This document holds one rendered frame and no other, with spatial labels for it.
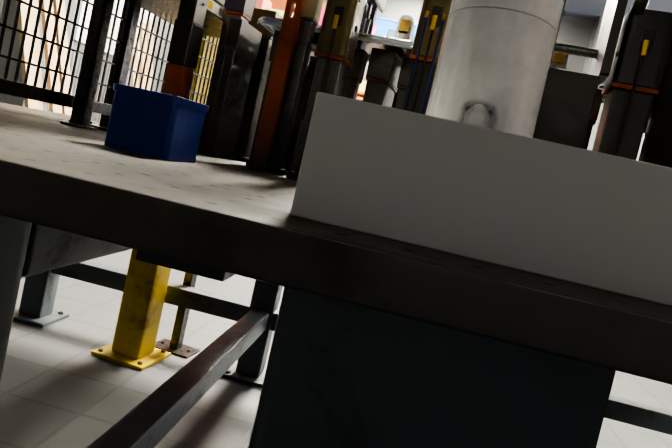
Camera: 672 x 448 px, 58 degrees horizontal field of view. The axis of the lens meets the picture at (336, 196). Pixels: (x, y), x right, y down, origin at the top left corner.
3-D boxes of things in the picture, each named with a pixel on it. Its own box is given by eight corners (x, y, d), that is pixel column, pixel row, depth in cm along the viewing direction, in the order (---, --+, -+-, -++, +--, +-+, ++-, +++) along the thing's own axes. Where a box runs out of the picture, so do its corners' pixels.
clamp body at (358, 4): (327, 188, 116) (368, 4, 114) (313, 187, 106) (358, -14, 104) (295, 180, 117) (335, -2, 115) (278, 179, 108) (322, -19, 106)
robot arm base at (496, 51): (572, 165, 56) (616, -28, 56) (374, 126, 61) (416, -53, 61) (548, 184, 75) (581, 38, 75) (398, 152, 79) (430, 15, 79)
